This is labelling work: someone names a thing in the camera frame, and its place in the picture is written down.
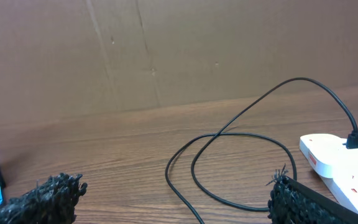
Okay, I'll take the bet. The white power strip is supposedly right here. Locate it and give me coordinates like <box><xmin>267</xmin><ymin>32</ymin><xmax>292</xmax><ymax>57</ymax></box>
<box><xmin>299</xmin><ymin>133</ymin><xmax>358</xmax><ymax>223</ymax></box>

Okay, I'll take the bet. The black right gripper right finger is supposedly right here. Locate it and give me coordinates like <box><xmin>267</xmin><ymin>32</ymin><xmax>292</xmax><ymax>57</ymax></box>
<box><xmin>268</xmin><ymin>169</ymin><xmax>358</xmax><ymax>224</ymax></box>

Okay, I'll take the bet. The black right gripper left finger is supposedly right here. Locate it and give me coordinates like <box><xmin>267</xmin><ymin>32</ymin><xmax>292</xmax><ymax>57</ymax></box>
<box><xmin>0</xmin><ymin>173</ymin><xmax>88</xmax><ymax>224</ymax></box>

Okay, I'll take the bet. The black charger cable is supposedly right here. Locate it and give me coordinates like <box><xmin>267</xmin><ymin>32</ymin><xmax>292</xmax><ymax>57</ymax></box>
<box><xmin>165</xmin><ymin>77</ymin><xmax>358</xmax><ymax>224</ymax></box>

